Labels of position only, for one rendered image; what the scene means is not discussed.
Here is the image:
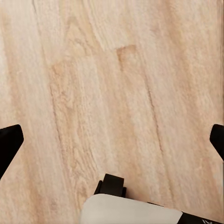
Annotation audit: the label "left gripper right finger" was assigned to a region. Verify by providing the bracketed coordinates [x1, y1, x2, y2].
[210, 124, 224, 161]

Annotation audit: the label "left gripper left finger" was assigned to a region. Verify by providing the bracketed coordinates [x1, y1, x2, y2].
[0, 124, 24, 179]

